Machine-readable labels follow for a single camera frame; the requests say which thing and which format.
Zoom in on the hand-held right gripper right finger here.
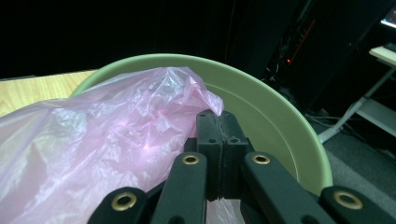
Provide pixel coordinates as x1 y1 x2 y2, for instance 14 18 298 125
220 111 255 200

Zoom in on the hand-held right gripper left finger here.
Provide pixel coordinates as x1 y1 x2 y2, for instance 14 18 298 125
183 109 224 202

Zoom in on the green plastic bin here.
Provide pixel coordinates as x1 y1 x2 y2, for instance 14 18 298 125
69 53 333 197

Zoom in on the pink plastic bag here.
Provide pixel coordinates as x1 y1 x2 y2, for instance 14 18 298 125
0 65 242 224

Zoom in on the dark equipment cabinet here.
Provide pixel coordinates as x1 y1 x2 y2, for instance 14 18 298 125
227 0 387 113

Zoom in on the bundle of floor cables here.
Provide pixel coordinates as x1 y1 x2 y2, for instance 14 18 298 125
303 111 347 127

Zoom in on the white metal stand frame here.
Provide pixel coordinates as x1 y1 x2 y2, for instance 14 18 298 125
317 46 396 145

